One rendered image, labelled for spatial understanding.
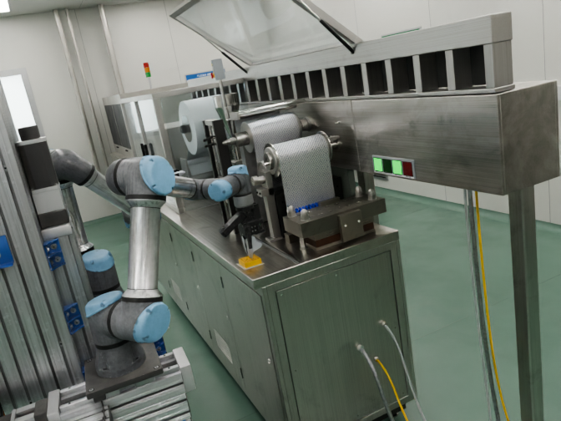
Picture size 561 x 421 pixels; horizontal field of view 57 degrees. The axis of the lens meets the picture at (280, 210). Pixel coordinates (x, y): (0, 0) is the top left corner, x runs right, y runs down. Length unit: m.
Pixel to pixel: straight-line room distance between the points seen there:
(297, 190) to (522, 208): 0.87
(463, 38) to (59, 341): 1.56
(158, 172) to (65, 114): 6.00
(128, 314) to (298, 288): 0.71
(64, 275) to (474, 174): 1.34
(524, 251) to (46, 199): 1.56
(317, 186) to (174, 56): 5.73
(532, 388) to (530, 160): 0.86
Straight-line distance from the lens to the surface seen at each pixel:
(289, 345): 2.05
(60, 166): 2.05
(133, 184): 1.53
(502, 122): 1.62
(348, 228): 2.07
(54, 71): 7.50
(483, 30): 1.62
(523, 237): 1.88
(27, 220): 1.72
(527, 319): 2.00
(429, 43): 1.78
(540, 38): 4.47
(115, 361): 1.67
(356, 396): 2.33
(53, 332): 1.83
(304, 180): 2.18
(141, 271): 1.53
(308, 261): 1.96
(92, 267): 2.09
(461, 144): 1.72
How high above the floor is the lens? 1.61
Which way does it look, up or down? 15 degrees down
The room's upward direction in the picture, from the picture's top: 10 degrees counter-clockwise
